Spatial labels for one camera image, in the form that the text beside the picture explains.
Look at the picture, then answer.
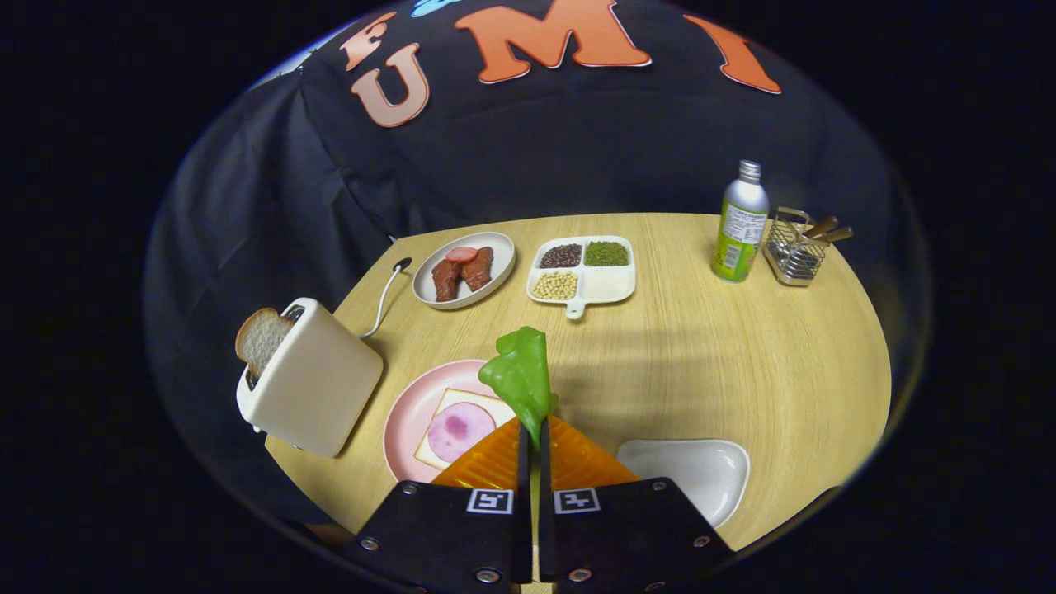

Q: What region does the black backdrop cloth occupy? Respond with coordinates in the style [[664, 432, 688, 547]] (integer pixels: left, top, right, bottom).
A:
[[140, 0, 933, 529]]

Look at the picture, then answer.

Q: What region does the silver bottle with green label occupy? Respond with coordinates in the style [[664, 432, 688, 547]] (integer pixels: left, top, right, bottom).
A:
[[711, 159, 771, 284]]

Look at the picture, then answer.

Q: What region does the brown toast bread slice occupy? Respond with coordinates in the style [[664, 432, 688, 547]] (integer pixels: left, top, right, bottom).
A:
[[234, 307, 296, 380]]

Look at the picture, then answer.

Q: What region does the round white plate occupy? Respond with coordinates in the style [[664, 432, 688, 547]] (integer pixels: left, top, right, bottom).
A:
[[412, 232, 516, 311]]

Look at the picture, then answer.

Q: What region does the white shallow dish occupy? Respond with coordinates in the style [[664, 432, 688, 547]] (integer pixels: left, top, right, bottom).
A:
[[616, 439, 751, 529]]

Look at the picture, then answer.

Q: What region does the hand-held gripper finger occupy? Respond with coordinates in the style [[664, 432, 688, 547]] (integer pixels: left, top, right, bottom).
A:
[[538, 415, 735, 594], [342, 417, 533, 594]]

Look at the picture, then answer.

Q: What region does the pink plate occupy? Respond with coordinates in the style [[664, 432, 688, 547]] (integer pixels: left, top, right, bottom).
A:
[[383, 359, 521, 484]]

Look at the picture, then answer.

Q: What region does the metal wire basket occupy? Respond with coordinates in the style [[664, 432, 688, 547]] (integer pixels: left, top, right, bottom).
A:
[[763, 207, 830, 287]]

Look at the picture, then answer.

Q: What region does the white toaster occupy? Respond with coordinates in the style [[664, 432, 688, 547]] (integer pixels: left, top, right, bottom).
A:
[[236, 297, 385, 460]]

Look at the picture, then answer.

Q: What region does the white toaster cable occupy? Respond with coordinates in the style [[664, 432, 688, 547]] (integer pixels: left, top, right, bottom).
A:
[[359, 257, 413, 341]]

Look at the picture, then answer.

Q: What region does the white divided dish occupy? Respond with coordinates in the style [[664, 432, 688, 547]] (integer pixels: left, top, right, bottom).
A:
[[526, 235, 637, 320]]

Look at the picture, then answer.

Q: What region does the pile of yellow soybeans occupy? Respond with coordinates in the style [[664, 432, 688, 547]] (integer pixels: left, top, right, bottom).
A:
[[532, 271, 578, 301]]

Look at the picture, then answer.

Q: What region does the white sandwich bread slice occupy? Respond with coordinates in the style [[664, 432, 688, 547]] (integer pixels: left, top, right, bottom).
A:
[[413, 388, 519, 471]]

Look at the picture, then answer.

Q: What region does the green lettuce leaf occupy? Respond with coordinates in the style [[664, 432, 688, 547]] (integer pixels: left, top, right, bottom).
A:
[[478, 326, 560, 450]]

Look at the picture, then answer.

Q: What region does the pink ham slice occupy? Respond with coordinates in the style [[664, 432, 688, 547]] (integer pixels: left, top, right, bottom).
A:
[[427, 402, 497, 464]]

